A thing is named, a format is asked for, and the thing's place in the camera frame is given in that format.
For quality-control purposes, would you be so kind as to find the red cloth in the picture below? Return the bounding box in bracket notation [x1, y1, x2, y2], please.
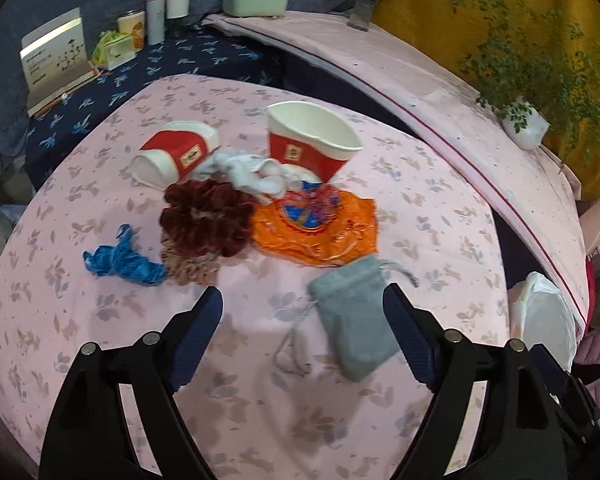
[585, 255, 599, 326]

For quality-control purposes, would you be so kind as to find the yellow tin can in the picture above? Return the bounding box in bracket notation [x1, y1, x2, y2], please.
[117, 10, 146, 51]

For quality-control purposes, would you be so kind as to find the pink padded mat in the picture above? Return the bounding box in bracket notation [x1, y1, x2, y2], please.
[202, 10, 588, 328]

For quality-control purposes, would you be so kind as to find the orange snack wrapper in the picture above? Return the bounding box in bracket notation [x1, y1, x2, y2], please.
[250, 182, 379, 267]

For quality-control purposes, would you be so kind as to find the grey drawstring pouch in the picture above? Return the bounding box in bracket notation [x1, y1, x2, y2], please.
[275, 255, 420, 383]

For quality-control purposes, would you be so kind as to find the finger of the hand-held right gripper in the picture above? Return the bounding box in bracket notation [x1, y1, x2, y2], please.
[529, 344, 600, 436]

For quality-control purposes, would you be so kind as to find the pink floral tablecloth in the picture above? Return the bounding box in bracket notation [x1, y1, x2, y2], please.
[0, 74, 511, 480]

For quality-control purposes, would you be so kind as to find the crushed red white paper cup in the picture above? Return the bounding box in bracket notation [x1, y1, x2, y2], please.
[266, 101, 365, 184]

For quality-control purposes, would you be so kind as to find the open white booklet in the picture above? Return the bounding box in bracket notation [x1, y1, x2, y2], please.
[20, 7, 97, 120]

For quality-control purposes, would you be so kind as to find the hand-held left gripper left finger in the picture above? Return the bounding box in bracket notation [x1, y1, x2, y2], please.
[37, 285, 225, 480]

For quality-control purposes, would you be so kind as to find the tall white canister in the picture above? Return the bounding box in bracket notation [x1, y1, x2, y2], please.
[145, 0, 167, 46]

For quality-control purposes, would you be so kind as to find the white tissue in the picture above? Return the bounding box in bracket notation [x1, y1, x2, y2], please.
[197, 150, 313, 198]

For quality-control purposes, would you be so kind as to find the potted plant in white pot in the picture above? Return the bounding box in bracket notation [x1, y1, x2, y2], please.
[452, 0, 600, 151]

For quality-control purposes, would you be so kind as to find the dark blue floral cloth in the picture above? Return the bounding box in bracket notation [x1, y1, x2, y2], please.
[25, 25, 286, 191]

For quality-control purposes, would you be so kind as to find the bin with white liner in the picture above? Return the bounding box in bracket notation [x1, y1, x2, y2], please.
[507, 271, 581, 361]

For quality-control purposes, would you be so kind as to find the beige scrunchie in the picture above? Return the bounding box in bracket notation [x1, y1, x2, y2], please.
[161, 247, 221, 287]

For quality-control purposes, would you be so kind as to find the green packet box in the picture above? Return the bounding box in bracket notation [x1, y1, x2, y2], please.
[91, 30, 133, 71]

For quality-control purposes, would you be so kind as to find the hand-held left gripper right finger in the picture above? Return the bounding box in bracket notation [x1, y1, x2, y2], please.
[382, 282, 568, 480]

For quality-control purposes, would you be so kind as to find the maroon velvet scrunchie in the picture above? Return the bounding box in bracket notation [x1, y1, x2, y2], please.
[160, 179, 257, 260]

